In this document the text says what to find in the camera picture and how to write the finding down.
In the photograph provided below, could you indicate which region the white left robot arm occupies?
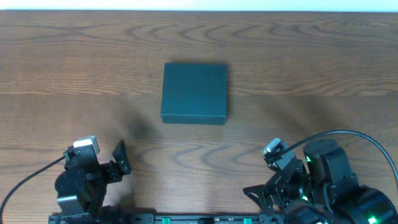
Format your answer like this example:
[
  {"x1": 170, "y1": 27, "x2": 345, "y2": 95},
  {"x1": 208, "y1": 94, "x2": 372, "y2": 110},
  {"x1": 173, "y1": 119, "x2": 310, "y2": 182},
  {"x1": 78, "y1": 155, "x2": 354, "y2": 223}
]
[{"x1": 55, "y1": 136, "x2": 131, "y2": 223}]

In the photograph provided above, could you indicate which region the dark green box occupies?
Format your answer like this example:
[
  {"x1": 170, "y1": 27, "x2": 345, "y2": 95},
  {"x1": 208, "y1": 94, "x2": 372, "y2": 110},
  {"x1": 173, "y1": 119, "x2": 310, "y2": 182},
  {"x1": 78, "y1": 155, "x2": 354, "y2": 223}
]
[{"x1": 160, "y1": 63, "x2": 228, "y2": 125}]

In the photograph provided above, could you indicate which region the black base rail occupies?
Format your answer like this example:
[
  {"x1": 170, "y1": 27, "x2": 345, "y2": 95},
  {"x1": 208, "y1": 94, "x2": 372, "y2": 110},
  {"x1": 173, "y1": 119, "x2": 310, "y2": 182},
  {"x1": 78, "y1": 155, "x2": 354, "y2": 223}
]
[{"x1": 48, "y1": 212, "x2": 284, "y2": 224}]

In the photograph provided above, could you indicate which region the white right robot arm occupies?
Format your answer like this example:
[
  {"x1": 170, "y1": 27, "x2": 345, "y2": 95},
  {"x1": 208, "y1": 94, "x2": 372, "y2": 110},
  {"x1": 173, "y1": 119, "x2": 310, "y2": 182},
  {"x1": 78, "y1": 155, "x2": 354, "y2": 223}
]
[{"x1": 243, "y1": 138, "x2": 397, "y2": 224}]

